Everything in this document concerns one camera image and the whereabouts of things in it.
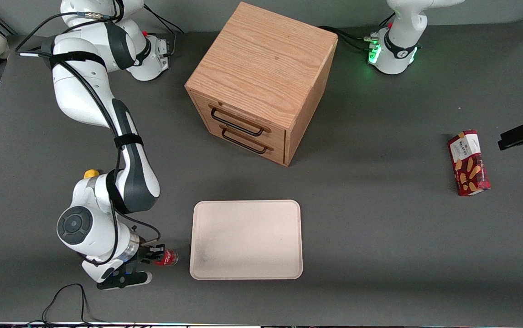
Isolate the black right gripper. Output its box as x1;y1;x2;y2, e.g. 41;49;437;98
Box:
125;244;166;276

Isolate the small red coke bottle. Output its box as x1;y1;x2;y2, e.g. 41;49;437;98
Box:
154;249;179;267

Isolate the beige rectangular tray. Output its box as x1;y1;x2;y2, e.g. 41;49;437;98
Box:
190;200;303;280

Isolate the red tartan shortbread box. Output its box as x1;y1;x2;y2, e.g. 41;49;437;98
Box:
447;130;491;196

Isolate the wooden drawer front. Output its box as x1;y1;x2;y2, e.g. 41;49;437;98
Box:
192;92;286;149
196;119;285;165

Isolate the wooden drawer cabinet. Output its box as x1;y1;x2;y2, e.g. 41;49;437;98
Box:
185;1;338;167

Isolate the black cable along right arm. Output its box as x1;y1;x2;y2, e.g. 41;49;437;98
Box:
14;0;162;267

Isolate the thin black looped table cable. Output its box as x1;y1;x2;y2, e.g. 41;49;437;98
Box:
26;283;107;327

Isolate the black metal drawer handle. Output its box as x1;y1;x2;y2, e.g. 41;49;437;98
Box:
221;128;269;154
210;107;265;137

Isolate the black cable at left arm base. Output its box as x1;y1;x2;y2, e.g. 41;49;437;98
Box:
334;33;378;52
318;25;376;44

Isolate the black cable at arm base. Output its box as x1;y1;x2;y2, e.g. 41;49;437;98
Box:
334;33;378;52
318;25;376;44
143;4;184;35

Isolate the black cable at right arm base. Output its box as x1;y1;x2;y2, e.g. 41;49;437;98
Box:
143;4;184;35

